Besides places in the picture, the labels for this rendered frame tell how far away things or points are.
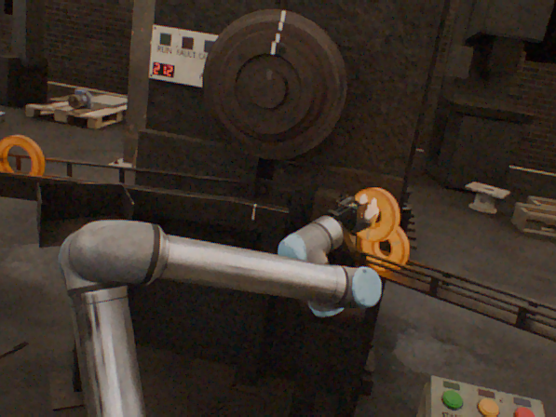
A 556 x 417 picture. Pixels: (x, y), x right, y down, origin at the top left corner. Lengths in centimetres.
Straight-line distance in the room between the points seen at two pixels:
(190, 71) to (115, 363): 116
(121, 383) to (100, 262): 25
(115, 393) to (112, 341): 10
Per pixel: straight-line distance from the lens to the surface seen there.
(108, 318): 114
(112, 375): 115
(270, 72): 170
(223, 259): 109
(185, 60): 201
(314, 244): 136
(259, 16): 180
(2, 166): 228
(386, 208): 158
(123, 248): 102
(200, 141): 201
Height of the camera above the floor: 129
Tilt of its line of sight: 17 degrees down
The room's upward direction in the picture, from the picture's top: 9 degrees clockwise
